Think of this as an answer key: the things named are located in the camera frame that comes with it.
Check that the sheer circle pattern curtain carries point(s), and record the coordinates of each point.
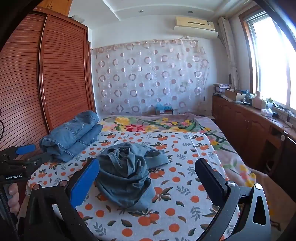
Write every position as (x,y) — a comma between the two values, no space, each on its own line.
(143,76)

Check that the wooden louvered wardrobe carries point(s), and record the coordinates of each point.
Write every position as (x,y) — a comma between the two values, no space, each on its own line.
(57,69)

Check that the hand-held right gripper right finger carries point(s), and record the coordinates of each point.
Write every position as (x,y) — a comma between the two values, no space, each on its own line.
(209,180)

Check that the wooden upper cupboard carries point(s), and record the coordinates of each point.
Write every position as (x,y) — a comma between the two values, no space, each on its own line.
(57,7)

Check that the open flat cardboard box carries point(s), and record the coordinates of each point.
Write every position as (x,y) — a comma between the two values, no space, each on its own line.
(233,93)

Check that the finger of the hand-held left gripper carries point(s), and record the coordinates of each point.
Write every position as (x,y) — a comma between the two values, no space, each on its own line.
(37,161)
(25,149)

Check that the wall air conditioner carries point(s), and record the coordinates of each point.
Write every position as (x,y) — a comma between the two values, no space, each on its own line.
(194,23)

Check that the grey-green shirt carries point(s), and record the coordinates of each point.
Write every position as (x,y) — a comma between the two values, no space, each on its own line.
(124,176)

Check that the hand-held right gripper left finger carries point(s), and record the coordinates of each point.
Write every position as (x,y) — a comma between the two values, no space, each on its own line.
(84,185)

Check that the stack of books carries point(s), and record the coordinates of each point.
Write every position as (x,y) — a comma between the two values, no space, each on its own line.
(220,88)

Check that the beige plastic jug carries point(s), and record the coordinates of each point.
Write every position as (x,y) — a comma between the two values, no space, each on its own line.
(257,100)

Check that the orange fruit print sheet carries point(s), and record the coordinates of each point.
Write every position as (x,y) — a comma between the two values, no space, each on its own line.
(180,197)

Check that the folded blue denim jeans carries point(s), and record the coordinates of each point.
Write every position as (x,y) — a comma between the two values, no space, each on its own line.
(69,134)

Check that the blue plastic bag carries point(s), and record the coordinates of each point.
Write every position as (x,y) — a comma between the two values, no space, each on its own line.
(164,106)

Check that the person's left hand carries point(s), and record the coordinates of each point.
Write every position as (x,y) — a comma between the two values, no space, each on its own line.
(13,199)

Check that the beige window curtain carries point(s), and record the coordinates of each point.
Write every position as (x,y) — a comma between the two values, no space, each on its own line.
(227,46)

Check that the long wooden cabinet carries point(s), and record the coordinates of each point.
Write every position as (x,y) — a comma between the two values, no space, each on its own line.
(242,125)

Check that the window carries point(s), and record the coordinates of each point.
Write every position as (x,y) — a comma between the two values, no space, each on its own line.
(272,58)

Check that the floral blanket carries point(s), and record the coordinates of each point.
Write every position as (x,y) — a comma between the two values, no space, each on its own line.
(150,122)

